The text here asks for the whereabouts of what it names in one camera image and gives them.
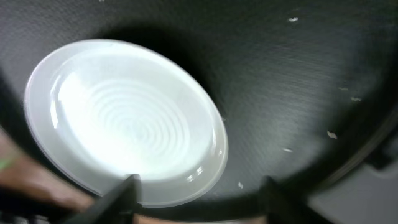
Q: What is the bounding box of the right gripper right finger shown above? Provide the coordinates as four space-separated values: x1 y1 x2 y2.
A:
258 176 332 224

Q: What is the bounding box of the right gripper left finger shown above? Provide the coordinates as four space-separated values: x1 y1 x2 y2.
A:
62 174 141 224

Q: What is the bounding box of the grey plate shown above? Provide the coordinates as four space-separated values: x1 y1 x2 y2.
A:
24 39 228 208

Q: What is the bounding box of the grey dishwasher rack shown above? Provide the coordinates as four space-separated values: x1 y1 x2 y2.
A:
308 162 397 224

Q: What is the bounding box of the round black serving tray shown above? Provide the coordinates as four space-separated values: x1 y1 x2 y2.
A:
1 0 397 221

